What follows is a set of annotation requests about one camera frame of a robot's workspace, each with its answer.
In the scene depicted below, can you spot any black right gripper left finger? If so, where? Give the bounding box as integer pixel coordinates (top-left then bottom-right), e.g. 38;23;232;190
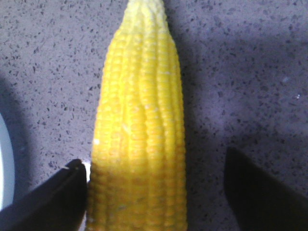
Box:
0;159;87;231

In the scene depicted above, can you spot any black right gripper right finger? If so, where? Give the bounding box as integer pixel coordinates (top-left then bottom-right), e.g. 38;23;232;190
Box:
224;147;308;231

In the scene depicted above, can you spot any light blue round plate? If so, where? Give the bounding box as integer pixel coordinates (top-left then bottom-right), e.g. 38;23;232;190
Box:
0;115;15;210

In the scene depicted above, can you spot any yellow corn cob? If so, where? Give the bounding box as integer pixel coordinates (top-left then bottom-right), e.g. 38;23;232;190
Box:
86;0;188;231

